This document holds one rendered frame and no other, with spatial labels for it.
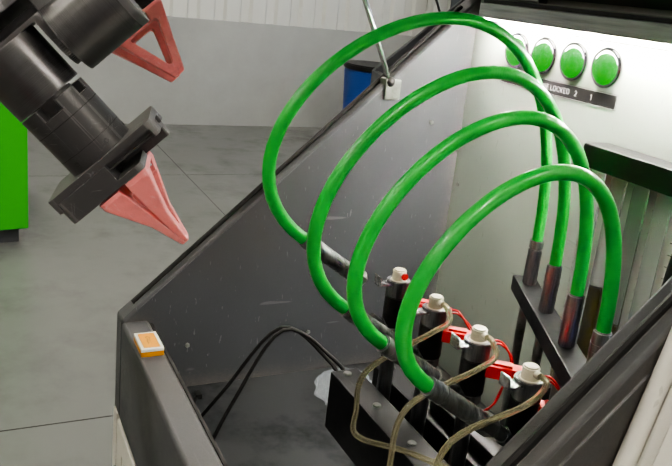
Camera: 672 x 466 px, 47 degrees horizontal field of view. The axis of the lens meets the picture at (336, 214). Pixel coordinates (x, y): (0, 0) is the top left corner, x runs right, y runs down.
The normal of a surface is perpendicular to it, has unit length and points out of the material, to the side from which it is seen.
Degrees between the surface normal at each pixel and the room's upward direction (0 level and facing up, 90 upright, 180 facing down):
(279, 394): 0
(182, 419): 0
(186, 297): 90
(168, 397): 0
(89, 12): 82
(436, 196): 90
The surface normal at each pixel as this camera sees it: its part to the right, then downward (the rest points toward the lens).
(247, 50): 0.42, 0.30
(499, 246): -0.90, 0.04
